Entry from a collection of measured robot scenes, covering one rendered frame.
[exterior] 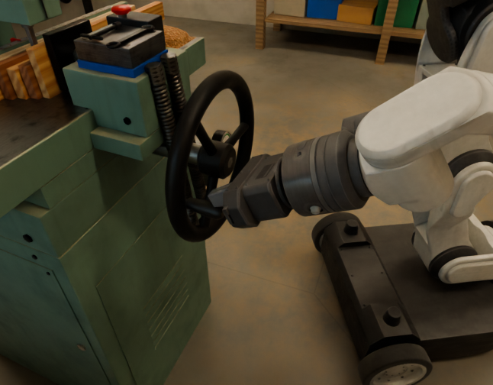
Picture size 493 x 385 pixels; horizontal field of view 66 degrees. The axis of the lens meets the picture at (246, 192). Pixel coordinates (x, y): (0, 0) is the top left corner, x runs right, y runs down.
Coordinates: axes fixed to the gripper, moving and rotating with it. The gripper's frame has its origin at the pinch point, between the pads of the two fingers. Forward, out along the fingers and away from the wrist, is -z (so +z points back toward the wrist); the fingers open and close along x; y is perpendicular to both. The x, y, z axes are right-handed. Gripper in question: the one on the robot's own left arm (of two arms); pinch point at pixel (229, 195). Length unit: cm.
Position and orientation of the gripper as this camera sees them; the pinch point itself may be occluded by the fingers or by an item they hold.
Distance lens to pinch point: 52.1
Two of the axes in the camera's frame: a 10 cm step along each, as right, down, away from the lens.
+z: 8.0, -1.6, -5.8
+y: -4.4, -8.1, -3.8
